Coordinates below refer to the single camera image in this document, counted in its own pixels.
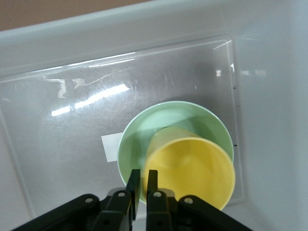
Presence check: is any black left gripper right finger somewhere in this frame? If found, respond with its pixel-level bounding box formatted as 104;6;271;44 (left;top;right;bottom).
145;170;251;231

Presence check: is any white label sticker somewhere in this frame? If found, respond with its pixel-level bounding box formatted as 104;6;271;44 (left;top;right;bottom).
101;132;125;163

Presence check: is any brown table cover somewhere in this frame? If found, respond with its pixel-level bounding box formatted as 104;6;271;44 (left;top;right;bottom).
0;0;154;32

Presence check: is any clear plastic box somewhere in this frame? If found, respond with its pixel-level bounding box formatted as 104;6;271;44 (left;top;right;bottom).
0;0;308;231

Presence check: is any green plastic bowl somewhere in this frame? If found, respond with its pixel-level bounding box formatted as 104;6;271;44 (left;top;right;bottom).
117;101;234;205

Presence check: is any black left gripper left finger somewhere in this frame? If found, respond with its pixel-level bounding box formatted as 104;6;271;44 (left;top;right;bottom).
12;169;141;231

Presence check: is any yellow plastic cup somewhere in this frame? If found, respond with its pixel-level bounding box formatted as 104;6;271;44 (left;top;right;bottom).
141;127;236;212

